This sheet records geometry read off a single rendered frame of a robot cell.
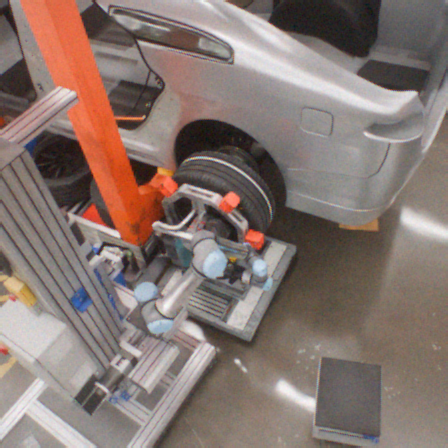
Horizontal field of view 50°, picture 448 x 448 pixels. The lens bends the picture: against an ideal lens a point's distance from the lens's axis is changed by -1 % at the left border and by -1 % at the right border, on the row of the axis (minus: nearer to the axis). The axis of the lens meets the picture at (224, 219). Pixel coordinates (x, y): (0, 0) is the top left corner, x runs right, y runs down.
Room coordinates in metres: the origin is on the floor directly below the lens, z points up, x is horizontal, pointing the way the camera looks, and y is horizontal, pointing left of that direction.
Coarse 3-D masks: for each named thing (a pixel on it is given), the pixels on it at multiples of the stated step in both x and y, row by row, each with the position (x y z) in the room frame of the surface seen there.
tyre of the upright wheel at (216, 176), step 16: (192, 160) 2.08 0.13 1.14; (208, 160) 2.02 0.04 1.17; (224, 160) 2.00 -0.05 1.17; (176, 176) 1.99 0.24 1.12; (192, 176) 1.92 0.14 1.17; (208, 176) 1.89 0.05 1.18; (224, 176) 1.88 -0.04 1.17; (240, 176) 1.90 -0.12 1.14; (256, 176) 1.92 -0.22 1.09; (224, 192) 1.81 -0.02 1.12; (240, 192) 1.80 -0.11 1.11; (256, 192) 1.83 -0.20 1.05; (240, 208) 1.75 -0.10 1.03; (256, 208) 1.76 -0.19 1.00; (272, 208) 1.85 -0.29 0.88; (256, 224) 1.71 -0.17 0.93
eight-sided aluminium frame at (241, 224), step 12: (180, 192) 1.87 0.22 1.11; (192, 192) 1.86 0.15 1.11; (204, 192) 1.83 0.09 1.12; (168, 204) 1.93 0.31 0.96; (216, 204) 1.74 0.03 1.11; (168, 216) 1.95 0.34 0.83; (228, 216) 1.70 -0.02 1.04; (240, 216) 1.72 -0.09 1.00; (240, 228) 1.66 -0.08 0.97; (240, 240) 1.67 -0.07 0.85
